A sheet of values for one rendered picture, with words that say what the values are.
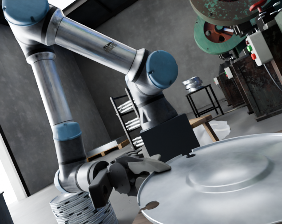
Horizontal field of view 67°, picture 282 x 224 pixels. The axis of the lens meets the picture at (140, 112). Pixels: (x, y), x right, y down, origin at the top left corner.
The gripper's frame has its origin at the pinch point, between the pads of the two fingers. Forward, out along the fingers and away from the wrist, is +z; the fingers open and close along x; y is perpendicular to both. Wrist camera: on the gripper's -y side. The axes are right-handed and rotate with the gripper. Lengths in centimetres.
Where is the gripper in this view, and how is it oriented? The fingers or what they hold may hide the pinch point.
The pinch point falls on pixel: (164, 172)
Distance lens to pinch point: 43.4
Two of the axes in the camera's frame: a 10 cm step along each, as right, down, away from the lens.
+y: 5.2, -2.1, 8.3
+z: 7.9, -2.5, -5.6
